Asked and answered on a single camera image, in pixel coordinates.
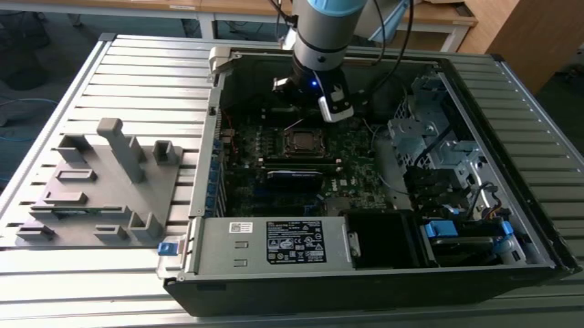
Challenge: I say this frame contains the grey parts rack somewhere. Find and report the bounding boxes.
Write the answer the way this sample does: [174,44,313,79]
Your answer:
[15,118,184,247]

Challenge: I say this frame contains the green motherboard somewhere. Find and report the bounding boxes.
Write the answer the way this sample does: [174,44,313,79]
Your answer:
[218,111,401,218]

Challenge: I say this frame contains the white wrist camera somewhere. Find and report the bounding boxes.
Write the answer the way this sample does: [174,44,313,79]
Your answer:
[318,83,355,123]

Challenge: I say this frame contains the green RAM stick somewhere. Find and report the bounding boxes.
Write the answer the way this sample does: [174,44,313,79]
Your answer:
[51,206,123,215]

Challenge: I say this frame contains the coloured power wires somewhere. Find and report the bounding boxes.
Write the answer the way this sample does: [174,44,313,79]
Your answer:
[481,201,505,219]

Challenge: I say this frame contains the grey chipset heatsink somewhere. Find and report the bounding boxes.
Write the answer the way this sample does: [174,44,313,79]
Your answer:
[323,196,353,212]

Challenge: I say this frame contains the grey case latch handle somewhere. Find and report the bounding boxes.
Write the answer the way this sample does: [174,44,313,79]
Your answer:
[207,46,232,75]

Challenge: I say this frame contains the black power cable bundle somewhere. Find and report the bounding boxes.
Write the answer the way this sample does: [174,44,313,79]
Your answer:
[403,167,457,209]

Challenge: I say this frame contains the silver metal disk bay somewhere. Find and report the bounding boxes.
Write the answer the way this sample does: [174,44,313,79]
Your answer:
[386,66,492,180]

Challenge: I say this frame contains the metal socket cover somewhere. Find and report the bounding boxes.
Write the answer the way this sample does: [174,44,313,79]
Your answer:
[283,128,330,156]

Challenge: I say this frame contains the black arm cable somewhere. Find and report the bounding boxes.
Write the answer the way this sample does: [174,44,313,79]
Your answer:
[363,0,414,97]
[371,0,387,66]

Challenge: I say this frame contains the black hard disk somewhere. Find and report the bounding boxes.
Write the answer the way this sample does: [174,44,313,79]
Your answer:
[427,236,498,268]

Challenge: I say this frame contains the black PC case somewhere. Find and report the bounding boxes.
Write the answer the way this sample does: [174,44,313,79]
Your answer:
[154,46,583,317]

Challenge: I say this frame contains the wooden desk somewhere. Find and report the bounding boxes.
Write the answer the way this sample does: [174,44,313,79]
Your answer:
[200,0,478,52]
[0,0,215,38]

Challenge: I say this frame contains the blue disk carrier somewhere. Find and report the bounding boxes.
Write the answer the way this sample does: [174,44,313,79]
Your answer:
[421,219,460,238]

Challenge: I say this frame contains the silver CPU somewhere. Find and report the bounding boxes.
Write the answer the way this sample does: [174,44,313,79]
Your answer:
[291,132,321,151]

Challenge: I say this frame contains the wooden cabinet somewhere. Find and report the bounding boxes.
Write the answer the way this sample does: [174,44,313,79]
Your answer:
[458,0,584,96]

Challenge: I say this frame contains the CPU socket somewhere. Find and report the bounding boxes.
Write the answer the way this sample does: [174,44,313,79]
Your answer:
[280,126,333,160]

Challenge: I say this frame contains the silver power supply unit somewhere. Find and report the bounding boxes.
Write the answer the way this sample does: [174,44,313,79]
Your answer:
[184,215,361,276]

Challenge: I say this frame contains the black graphics card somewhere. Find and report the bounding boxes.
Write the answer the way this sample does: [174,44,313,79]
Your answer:
[266,169,326,193]

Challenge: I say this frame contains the black office chair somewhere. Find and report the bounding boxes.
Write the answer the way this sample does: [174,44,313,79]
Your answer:
[0,10,52,92]

